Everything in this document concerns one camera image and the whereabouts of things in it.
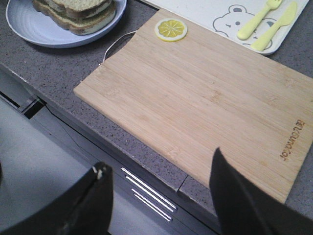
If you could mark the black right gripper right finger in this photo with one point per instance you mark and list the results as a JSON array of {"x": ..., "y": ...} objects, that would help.
[{"x": 244, "y": 209}]

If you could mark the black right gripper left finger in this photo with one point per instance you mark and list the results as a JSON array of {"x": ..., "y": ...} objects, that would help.
[{"x": 84, "y": 209}]

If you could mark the bread slice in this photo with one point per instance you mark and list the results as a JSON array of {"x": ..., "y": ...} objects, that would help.
[
  {"x": 78, "y": 23},
  {"x": 77, "y": 5}
]

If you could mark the light blue round plate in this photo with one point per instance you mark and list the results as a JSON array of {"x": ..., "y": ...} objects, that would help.
[{"x": 41, "y": 30}]

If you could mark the white bear tray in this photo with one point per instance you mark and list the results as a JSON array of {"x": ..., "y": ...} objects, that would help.
[{"x": 224, "y": 17}]

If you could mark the grey cabinet drawer front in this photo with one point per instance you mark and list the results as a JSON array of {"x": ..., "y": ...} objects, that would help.
[{"x": 54, "y": 182}]

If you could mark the wooden cutting board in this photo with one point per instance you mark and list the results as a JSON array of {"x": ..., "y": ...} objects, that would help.
[{"x": 187, "y": 98}]

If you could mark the yellow plastic knife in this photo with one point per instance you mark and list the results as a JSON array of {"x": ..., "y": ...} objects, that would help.
[{"x": 288, "y": 16}]

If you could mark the yellow plastic fork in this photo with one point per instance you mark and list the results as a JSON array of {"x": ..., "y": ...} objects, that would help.
[{"x": 246, "y": 31}]

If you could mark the yellow lemon slice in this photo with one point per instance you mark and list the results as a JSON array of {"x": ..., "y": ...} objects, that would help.
[{"x": 170, "y": 30}]

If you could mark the metal cutting board handle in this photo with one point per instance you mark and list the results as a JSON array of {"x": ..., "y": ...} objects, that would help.
[{"x": 117, "y": 45}]

